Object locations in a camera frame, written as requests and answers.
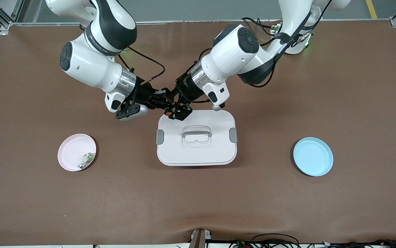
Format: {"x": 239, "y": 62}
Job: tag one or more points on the metal table edge rail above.
{"x": 184, "y": 21}

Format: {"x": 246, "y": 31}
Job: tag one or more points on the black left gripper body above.
{"x": 186, "y": 88}

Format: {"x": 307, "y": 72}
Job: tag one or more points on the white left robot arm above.
{"x": 232, "y": 55}

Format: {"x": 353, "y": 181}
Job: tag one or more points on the brown table mat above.
{"x": 198, "y": 206}

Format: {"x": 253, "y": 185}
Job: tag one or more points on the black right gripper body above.
{"x": 143, "y": 95}

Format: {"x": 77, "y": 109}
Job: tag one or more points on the brown camera mount post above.
{"x": 198, "y": 239}

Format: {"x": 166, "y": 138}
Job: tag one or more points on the white lidded storage box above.
{"x": 198, "y": 155}

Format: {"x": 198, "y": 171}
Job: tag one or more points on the light blue round plate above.
{"x": 313, "y": 156}

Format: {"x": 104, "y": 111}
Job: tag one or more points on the green and white switch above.
{"x": 87, "y": 159}

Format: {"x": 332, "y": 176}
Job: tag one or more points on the orange and black push-button switch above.
{"x": 167, "y": 112}

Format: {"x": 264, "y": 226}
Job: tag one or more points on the pink round plate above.
{"x": 70, "y": 151}

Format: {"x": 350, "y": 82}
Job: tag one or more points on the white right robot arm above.
{"x": 94, "y": 65}

